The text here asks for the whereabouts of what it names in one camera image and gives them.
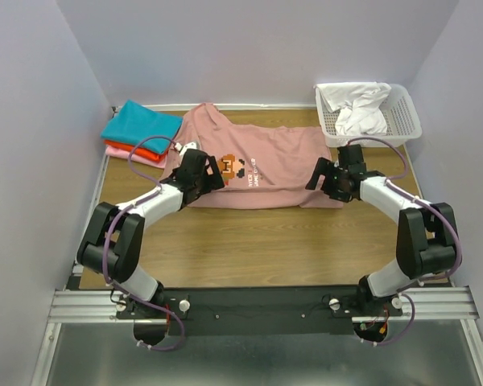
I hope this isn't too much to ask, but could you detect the dusty pink t-shirt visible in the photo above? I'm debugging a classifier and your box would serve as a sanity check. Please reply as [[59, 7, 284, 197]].
[[175, 103, 343, 210]]

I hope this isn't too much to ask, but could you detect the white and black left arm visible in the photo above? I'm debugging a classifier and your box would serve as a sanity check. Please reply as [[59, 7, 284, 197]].
[[76, 149, 225, 307]]

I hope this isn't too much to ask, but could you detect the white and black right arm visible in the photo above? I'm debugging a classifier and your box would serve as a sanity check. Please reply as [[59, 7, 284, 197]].
[[306, 145, 462, 312]]

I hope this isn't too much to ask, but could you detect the white crumpled t-shirt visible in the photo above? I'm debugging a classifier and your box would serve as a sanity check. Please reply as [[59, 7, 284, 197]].
[[315, 82, 391, 137]]

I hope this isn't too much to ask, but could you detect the folded orange t-shirt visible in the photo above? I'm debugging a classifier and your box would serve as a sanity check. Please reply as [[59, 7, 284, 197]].
[[105, 140, 168, 162]]

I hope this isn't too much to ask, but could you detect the folded teal t-shirt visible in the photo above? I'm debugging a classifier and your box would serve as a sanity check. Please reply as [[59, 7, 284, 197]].
[[101, 100, 183, 154]]

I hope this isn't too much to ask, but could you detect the white perforated plastic basket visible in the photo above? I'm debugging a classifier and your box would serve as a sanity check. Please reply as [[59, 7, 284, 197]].
[[315, 84, 422, 148]]

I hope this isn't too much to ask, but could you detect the folded light pink t-shirt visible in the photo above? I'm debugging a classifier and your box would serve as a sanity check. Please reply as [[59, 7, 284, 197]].
[[105, 146, 166, 169]]

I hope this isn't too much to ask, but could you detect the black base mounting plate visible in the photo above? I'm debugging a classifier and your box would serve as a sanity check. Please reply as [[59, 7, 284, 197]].
[[118, 285, 402, 336]]

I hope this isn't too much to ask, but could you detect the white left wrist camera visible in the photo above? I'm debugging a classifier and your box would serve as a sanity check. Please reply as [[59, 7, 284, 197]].
[[174, 141, 200, 156]]

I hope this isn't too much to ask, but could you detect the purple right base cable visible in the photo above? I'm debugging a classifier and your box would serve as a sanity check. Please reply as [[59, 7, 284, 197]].
[[360, 292, 416, 347]]

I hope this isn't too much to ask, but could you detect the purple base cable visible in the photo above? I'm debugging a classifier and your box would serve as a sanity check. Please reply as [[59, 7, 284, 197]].
[[133, 297, 189, 353], [360, 292, 416, 347]]

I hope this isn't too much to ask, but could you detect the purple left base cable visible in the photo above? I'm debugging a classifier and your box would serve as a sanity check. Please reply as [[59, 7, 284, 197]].
[[133, 297, 189, 353]]

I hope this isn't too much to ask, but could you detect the aluminium left side rail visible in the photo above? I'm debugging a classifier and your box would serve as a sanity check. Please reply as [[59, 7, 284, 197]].
[[64, 154, 109, 291]]

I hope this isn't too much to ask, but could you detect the aluminium extrusion rail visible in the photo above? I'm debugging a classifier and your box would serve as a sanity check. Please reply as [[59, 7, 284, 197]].
[[47, 287, 480, 323]]

